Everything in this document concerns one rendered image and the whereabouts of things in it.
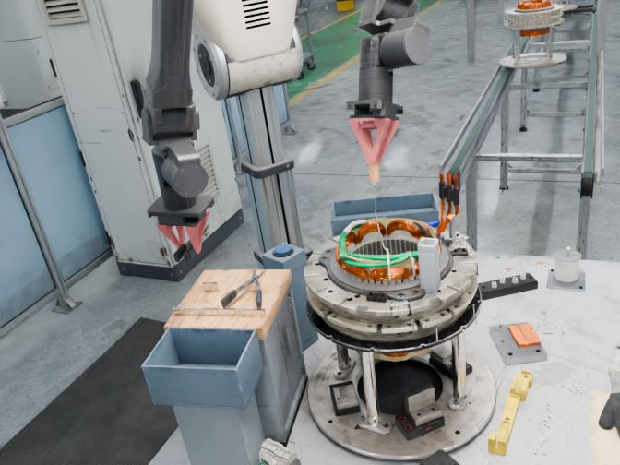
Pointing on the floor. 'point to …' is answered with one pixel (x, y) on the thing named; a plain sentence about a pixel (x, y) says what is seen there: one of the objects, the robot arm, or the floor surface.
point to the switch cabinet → (131, 130)
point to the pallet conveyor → (595, 131)
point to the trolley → (308, 38)
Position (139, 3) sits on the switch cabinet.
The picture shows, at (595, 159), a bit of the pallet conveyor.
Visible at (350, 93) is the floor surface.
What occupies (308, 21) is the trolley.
